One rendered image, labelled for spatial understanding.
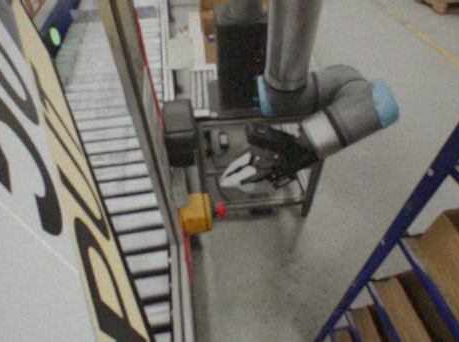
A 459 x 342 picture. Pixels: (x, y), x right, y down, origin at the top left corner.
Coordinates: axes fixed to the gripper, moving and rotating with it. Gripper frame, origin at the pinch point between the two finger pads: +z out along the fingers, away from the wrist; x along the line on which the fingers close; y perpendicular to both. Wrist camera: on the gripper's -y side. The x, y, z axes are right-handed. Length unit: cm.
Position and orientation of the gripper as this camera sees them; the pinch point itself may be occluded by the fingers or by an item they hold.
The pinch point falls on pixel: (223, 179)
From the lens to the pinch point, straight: 67.2
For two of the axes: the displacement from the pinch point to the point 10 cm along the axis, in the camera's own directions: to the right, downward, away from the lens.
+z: -8.5, 4.6, 2.7
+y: 5.0, 5.1, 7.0
